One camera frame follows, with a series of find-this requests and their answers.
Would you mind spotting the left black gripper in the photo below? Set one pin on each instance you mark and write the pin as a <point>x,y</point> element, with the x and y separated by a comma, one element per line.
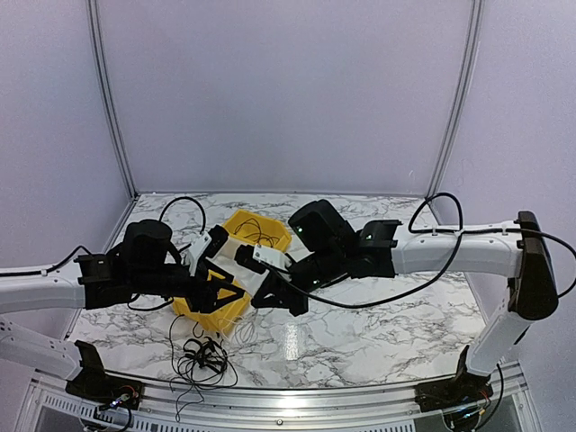
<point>206,302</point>

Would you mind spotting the yellow plastic bin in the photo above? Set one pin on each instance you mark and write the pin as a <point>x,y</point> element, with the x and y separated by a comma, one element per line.
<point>223,319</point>
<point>253,229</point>

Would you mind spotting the near yellow plastic bin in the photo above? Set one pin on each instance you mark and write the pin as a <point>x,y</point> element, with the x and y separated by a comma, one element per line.
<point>223,319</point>

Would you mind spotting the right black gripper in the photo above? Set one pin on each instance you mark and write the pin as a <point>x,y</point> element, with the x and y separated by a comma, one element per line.
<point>287,298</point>

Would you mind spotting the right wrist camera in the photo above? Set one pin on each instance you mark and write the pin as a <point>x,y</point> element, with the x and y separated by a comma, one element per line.
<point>258,258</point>

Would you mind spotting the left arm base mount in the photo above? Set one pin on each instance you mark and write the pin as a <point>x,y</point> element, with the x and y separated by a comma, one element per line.
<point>106,389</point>

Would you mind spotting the right aluminium corner post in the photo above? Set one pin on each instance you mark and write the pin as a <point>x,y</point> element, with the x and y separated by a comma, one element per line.
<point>463,83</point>

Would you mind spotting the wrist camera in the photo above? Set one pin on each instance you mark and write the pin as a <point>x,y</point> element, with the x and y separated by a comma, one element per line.
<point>208,244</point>
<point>258,258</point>

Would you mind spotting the far yellow plastic bin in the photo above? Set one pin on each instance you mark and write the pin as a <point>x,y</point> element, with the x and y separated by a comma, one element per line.
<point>253,229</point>

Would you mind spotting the left aluminium corner post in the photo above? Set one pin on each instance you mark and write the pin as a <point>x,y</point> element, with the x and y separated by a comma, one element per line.
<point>106,92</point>

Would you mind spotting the aluminium corner post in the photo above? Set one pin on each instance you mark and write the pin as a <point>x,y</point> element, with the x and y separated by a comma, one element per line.
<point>106,92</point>
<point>463,83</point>

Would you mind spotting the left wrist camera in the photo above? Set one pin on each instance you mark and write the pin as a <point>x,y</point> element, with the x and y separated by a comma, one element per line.
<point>208,244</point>

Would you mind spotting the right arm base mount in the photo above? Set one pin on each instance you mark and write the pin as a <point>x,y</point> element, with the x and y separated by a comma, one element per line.
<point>451,392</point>

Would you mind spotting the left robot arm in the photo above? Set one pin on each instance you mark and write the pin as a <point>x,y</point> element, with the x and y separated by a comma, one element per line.
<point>146,262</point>

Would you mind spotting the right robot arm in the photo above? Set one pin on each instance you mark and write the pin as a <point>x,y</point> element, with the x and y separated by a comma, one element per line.
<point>513,249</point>

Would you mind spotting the white plastic bin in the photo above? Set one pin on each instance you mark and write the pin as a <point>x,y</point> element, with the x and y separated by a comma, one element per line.
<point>225,259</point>

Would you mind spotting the aluminium front frame rail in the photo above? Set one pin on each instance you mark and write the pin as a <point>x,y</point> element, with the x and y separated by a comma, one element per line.
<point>173,406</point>

